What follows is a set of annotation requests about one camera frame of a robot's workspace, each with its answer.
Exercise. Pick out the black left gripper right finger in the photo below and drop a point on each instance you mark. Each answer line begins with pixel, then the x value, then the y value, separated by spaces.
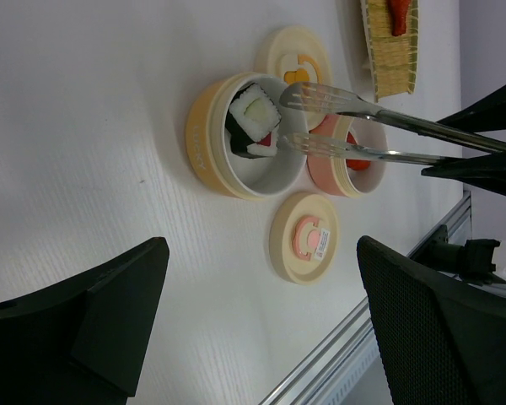
pixel 441 341

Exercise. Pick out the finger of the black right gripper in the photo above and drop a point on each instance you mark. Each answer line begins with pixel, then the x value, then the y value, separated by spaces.
pixel 486 115
pixel 487 172

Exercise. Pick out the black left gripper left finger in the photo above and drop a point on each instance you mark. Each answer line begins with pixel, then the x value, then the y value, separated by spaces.
pixel 83 340

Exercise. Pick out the red toy sausage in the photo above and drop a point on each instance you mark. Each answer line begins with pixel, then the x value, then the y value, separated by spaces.
pixel 356 164

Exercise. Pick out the green sushi roll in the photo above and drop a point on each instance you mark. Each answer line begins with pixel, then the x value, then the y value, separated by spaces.
pixel 252 114

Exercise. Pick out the red sushi roll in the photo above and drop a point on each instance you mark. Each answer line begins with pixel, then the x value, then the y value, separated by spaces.
pixel 251 145

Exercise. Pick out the pink lunch box bowl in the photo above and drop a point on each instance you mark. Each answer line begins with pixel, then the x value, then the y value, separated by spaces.
pixel 332 175

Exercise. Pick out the yellow lunch box bowl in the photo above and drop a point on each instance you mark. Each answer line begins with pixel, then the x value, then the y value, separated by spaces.
pixel 208 149

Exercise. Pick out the bamboo serving tray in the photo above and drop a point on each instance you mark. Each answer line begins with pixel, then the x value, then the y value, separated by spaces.
pixel 392 59

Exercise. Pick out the aluminium mounting rail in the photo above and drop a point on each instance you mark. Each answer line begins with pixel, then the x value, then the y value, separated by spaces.
pixel 322 339

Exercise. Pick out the cream lid pink handle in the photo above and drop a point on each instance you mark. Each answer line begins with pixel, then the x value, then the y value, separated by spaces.
pixel 304 237

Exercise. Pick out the cream lid yellow handle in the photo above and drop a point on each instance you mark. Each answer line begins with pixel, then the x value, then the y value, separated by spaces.
pixel 294 54

